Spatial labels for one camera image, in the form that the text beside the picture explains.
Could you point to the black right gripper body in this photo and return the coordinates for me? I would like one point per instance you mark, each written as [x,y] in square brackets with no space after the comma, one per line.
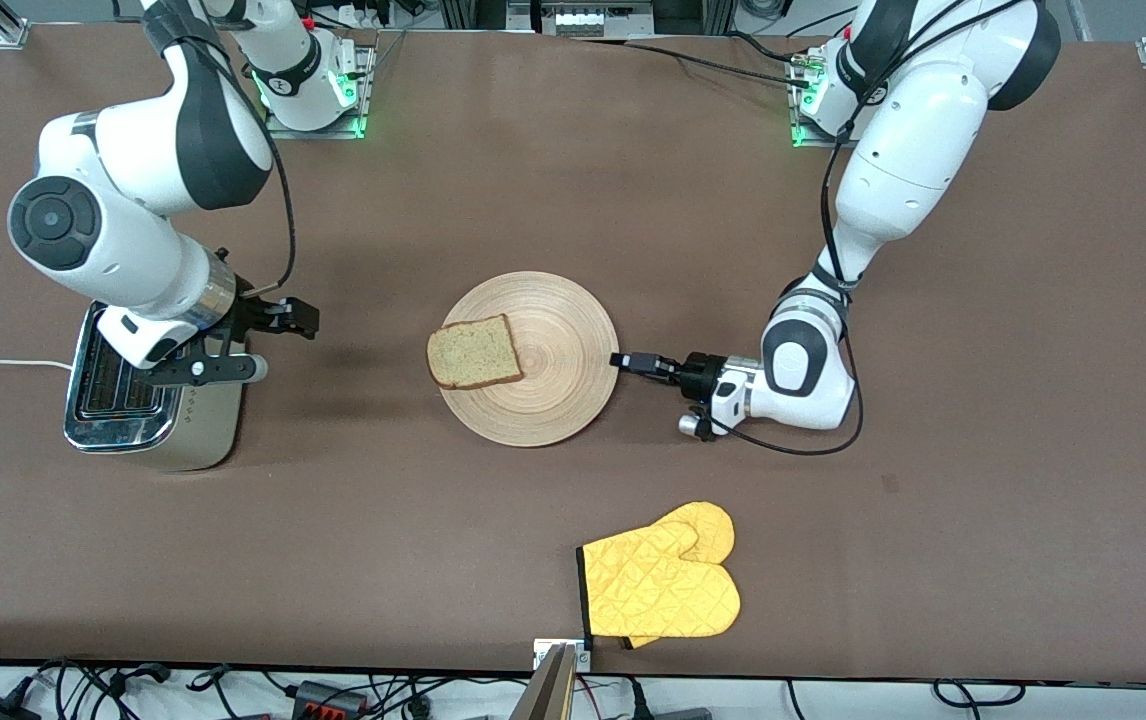
[251,314]

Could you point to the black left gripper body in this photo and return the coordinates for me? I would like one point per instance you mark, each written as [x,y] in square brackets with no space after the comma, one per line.
[701,374]

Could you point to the round wooden plate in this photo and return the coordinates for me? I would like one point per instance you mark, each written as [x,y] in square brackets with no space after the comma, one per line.
[553,390]

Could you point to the bread slice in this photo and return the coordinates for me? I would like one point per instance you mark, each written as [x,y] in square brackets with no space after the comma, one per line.
[473,355]

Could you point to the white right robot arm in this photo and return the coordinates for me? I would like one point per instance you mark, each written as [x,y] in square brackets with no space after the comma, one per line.
[133,150]

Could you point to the silver two-slot toaster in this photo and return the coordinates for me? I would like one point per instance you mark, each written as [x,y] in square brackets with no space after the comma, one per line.
[203,425]

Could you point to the yellow quilted oven mitt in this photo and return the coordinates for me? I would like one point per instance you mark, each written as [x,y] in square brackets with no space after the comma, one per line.
[663,590]

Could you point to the wooden beam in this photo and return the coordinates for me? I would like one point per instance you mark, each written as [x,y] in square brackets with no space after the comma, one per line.
[548,690]

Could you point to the white power strip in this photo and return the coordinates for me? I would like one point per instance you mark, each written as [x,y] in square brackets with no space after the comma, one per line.
[583,20]

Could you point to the black orange connector box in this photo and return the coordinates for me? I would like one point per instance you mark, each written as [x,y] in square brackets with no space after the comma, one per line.
[328,698]

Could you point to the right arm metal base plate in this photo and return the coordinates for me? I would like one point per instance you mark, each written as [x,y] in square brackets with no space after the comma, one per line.
[313,133]

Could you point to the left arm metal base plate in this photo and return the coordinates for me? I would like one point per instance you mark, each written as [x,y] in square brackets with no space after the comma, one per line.
[801,120]

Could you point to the small metal edge bracket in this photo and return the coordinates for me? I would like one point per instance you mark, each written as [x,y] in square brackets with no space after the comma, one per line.
[541,652]

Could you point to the aluminium frame behind table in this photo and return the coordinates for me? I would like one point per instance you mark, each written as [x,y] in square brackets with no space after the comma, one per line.
[478,12]

